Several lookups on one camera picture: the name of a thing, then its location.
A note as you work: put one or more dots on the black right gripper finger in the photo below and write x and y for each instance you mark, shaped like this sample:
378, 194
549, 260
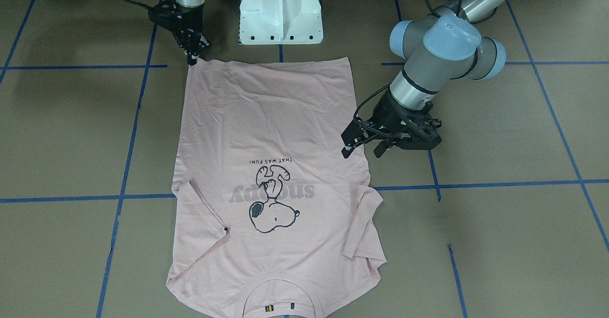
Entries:
195, 43

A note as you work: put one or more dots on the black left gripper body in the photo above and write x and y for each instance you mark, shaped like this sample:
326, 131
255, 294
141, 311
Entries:
391, 112

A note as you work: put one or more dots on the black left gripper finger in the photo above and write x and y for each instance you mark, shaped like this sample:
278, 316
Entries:
357, 133
383, 146

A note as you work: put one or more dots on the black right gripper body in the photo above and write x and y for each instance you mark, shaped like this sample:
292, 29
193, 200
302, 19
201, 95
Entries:
188, 26

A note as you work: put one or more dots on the pink Snoopy t-shirt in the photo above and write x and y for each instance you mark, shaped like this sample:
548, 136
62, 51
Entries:
271, 218

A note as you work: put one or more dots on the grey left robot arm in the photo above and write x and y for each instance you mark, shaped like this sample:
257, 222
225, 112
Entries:
443, 46

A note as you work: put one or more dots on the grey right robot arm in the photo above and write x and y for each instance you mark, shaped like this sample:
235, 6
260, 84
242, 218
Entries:
187, 3

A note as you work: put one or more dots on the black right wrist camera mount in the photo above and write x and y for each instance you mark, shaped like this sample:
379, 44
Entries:
166, 15

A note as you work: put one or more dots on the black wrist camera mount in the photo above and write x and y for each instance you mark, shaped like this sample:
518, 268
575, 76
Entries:
420, 129
166, 15

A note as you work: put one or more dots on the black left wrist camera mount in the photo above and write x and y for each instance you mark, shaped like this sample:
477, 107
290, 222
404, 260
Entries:
420, 129

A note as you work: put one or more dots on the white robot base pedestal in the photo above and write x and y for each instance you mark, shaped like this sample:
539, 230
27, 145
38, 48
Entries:
285, 22

